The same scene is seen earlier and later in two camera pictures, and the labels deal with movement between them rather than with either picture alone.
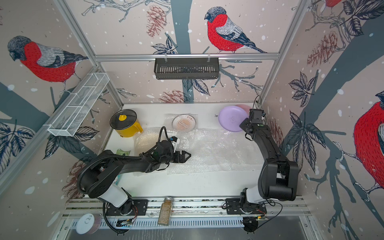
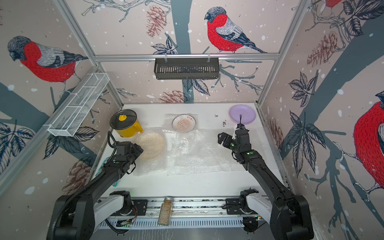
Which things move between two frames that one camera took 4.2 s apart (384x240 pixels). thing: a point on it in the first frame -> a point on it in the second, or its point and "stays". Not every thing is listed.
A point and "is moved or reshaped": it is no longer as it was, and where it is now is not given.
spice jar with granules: x=165 y=212 stays
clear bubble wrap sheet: x=217 y=150 stays
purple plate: x=230 y=118 is moved or reshaped
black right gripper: x=244 y=123 -> x=227 y=142
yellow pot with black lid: x=124 y=122 stays
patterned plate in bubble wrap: x=184 y=122 stays
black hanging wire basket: x=186 y=68 stays
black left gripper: x=182 y=155 -> x=136 y=149
